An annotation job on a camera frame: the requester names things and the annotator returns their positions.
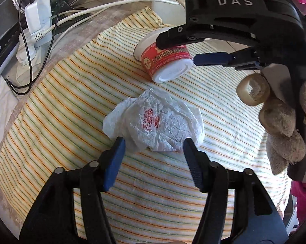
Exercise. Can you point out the white paper wrapper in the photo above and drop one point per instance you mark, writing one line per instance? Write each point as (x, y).
(155, 120)

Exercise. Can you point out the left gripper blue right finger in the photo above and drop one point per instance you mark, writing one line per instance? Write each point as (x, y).
(198, 164)

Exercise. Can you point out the striped yellow cloth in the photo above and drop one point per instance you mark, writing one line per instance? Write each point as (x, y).
(154, 198)

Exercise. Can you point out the red white yogurt cup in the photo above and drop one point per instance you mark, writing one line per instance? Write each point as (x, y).
(162, 65)

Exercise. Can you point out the gloved right hand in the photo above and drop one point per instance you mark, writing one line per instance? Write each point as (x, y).
(283, 116)

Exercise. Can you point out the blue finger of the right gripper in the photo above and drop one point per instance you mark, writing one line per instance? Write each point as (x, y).
(242, 60)
(183, 35)

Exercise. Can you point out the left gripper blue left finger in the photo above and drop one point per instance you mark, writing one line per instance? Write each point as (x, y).
(111, 162)

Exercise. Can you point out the white power strip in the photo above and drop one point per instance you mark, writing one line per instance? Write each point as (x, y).
(33, 41)

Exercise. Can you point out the black ring light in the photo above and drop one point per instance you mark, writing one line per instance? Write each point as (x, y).
(9, 43)

